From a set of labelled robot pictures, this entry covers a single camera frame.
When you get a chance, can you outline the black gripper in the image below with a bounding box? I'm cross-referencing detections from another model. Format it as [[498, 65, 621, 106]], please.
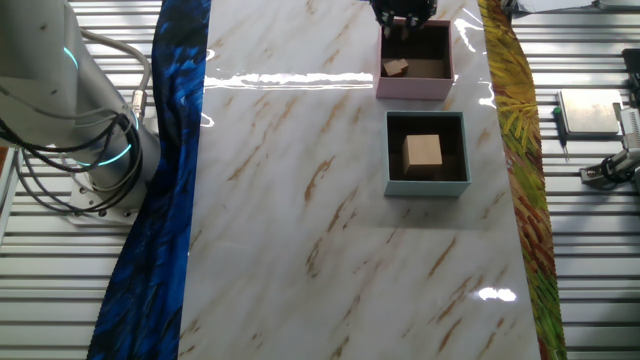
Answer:
[[369, 0, 439, 42]]

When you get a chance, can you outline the large wooden cube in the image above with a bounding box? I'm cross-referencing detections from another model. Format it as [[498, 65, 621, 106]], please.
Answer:
[[401, 133, 445, 182]]

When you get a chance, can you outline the pink open box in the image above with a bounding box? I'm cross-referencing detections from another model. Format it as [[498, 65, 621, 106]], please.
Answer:
[[375, 18, 459, 100]]

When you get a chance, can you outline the light blue open box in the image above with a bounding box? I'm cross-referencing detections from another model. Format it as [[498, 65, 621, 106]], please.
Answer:
[[382, 109, 473, 199]]

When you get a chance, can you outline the grey flat object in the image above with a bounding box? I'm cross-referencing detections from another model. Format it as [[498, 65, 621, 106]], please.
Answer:
[[593, 0, 640, 11]]

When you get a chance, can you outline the square silver metal plate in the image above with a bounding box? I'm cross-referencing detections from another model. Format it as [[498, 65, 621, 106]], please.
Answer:
[[557, 88, 624, 137]]

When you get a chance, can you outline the yellow green patterned cloth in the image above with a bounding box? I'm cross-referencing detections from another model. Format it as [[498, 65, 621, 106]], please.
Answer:
[[477, 0, 569, 360]]

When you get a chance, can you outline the black device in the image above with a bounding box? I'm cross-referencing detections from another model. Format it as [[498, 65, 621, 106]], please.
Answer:
[[621, 48, 640, 109]]

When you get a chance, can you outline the white marble pattern sheet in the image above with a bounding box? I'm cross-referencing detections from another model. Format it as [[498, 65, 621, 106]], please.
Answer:
[[177, 0, 544, 360]]

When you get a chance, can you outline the white ribbed device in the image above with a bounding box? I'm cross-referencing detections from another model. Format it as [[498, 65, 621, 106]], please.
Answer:
[[613, 102, 640, 151]]

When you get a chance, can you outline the blue patterned cloth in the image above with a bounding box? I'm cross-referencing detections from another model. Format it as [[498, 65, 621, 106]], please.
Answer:
[[85, 0, 212, 360]]

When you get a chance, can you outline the green handled screwdriver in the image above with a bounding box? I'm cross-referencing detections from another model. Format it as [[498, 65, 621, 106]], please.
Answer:
[[552, 105, 571, 164]]

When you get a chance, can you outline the metal clamp bracket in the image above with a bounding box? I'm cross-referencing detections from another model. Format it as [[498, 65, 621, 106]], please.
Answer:
[[579, 147, 640, 194]]

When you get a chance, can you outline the grey hose with metal connector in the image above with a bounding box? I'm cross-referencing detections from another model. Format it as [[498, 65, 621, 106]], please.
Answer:
[[78, 27, 154, 124]]

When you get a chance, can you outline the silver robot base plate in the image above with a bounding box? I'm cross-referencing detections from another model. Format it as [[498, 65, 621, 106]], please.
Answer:
[[67, 177, 141, 226]]

